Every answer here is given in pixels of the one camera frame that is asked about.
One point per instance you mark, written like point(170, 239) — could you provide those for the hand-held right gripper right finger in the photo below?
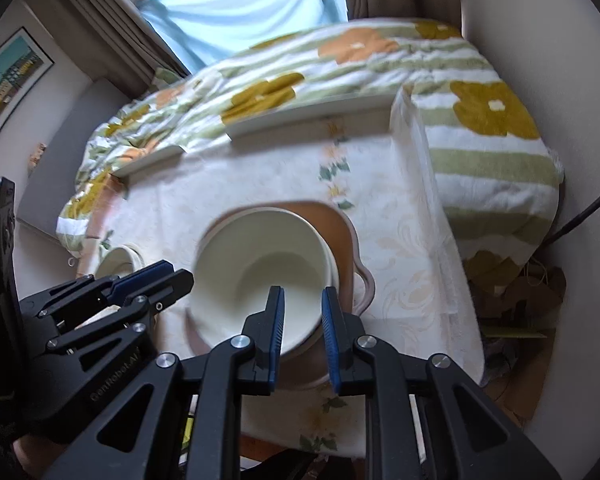
point(330, 345)

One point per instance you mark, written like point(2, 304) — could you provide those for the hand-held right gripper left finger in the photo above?
point(278, 330)

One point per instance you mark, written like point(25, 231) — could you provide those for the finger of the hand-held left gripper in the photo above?
point(140, 275)
point(170, 287)

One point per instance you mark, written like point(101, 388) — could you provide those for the small white bowl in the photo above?
point(117, 260)

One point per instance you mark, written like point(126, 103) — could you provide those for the short white rectangular plate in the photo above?
point(150, 160)

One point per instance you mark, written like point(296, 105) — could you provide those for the white embroidered tablecloth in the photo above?
point(410, 260)

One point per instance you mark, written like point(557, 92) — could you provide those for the grey flat panel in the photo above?
point(65, 160)

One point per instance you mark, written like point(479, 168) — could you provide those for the green paper sheet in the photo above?
point(515, 334)

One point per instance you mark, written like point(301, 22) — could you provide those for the brown crumpled paper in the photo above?
point(510, 290)

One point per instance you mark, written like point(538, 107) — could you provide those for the long white rectangular plate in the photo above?
point(310, 112)

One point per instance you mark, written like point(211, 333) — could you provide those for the framed colourful picture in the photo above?
point(10, 90)

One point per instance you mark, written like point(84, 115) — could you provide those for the floral striped blanket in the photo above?
point(480, 160)

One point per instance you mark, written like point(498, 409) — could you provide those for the light blue cloth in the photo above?
point(240, 15)

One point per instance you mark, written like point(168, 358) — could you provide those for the small wall ornament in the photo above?
point(38, 155)

